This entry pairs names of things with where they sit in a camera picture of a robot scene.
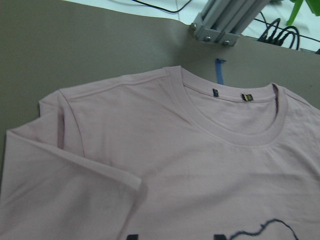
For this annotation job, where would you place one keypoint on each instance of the pink Snoopy t-shirt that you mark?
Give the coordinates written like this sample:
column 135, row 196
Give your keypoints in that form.
column 165, row 155

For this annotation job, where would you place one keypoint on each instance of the aluminium frame post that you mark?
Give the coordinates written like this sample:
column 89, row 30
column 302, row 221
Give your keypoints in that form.
column 223, row 21

